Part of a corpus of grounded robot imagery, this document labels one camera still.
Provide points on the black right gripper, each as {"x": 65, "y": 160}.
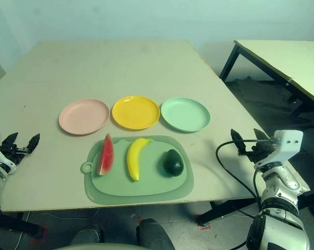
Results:
{"x": 261, "y": 153}

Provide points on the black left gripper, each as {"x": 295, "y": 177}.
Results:
{"x": 13, "y": 155}

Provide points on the dark green avocado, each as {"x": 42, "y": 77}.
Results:
{"x": 174, "y": 164}

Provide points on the red watermelon slice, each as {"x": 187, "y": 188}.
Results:
{"x": 106, "y": 156}

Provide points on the yellow toy banana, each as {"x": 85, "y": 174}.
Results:
{"x": 133, "y": 161}

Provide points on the pink round plate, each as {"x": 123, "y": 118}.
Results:
{"x": 84, "y": 117}

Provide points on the mint green round plate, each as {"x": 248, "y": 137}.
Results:
{"x": 185, "y": 114}

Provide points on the black main table leg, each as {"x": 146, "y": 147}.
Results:
{"x": 16, "y": 225}
{"x": 219, "y": 212}

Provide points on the red floor tape mark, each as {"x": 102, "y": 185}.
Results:
{"x": 205, "y": 224}
{"x": 41, "y": 234}

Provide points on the grey robot left foot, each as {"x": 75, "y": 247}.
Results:
{"x": 86, "y": 235}

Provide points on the green cutting board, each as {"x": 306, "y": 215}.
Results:
{"x": 146, "y": 187}

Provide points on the yellow round plate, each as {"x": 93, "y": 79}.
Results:
{"x": 136, "y": 113}

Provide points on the grey robot torso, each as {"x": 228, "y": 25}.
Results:
{"x": 99, "y": 247}

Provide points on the dark robot right foot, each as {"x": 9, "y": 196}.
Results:
{"x": 154, "y": 234}

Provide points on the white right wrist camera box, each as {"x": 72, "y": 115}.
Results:
{"x": 287, "y": 140}

